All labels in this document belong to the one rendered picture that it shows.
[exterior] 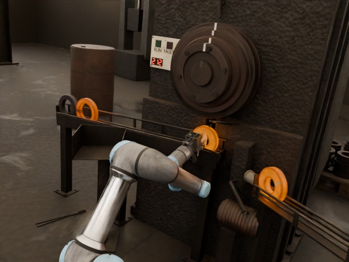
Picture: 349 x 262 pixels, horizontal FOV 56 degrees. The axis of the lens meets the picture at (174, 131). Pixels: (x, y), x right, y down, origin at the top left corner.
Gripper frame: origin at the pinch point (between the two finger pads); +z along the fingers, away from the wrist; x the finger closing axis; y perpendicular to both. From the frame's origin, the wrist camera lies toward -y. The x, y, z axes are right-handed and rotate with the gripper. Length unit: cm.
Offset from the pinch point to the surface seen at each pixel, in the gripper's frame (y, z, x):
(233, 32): 55, 10, -10
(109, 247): -66, -47, 39
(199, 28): 55, 10, 9
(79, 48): -25, 135, 255
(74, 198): -72, -25, 98
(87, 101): 1, -3, 88
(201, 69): 39.5, -3.8, 0.0
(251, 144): 3.6, 0.4, -26.4
